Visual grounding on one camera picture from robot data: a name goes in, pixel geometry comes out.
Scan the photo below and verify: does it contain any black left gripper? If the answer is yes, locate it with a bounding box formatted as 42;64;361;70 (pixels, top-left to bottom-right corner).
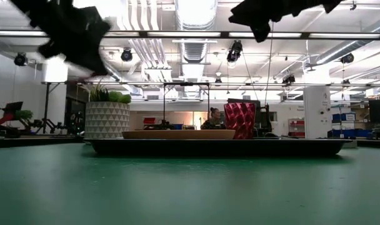
10;0;111;77

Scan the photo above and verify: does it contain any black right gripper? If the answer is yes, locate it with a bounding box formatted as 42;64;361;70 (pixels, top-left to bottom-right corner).
229;0;344;43

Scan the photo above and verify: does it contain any red faceted plastic cup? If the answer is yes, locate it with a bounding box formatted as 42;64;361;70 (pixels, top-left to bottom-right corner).
223;102;258;140

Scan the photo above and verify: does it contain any peach round plate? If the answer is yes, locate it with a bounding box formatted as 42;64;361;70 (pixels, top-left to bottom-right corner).
121;129;236;140

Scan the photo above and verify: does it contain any black serving tray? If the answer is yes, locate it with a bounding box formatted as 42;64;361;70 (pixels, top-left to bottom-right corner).
85;137;353;157

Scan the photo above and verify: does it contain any black tripod stand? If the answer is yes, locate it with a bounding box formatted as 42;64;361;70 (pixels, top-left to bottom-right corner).
41;81;58;134

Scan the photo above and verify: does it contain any green succulent plant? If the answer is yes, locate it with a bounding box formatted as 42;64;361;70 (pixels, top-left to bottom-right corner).
88;79;132;104

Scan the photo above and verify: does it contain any overhead light bar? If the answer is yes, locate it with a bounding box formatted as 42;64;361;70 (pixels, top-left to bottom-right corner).
0;29;380;40

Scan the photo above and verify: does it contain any small green background plant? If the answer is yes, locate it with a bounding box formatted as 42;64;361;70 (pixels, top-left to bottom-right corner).
16;109;34;123

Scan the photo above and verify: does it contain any small black screen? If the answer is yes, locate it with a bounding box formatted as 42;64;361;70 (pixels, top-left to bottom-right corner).
4;101;24;116

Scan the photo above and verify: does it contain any white triangle-patterned plant pot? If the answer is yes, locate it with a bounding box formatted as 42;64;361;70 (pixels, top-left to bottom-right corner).
84;101;131;140

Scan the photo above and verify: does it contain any person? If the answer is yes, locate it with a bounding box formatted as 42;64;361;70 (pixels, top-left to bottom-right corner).
201;107;228;130

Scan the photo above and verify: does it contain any white square column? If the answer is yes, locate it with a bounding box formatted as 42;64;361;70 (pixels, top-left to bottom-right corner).
303;86;332;139

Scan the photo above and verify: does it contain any red bin shelf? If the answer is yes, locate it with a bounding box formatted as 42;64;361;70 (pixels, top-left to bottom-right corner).
288;118;306;138

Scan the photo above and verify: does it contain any blue storage bin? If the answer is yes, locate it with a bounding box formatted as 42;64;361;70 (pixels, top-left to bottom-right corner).
332;112;356;122
329;128;372;139

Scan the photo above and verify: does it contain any green table mat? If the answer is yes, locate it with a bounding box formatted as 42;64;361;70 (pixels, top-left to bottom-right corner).
0;142;380;225

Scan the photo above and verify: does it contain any silver air duct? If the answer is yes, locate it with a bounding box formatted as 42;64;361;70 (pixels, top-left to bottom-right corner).
174;0;219;63

